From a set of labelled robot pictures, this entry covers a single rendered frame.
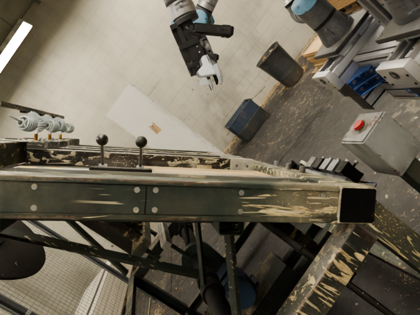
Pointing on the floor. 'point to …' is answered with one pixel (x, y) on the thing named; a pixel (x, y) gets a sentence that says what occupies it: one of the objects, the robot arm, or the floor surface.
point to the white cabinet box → (155, 123)
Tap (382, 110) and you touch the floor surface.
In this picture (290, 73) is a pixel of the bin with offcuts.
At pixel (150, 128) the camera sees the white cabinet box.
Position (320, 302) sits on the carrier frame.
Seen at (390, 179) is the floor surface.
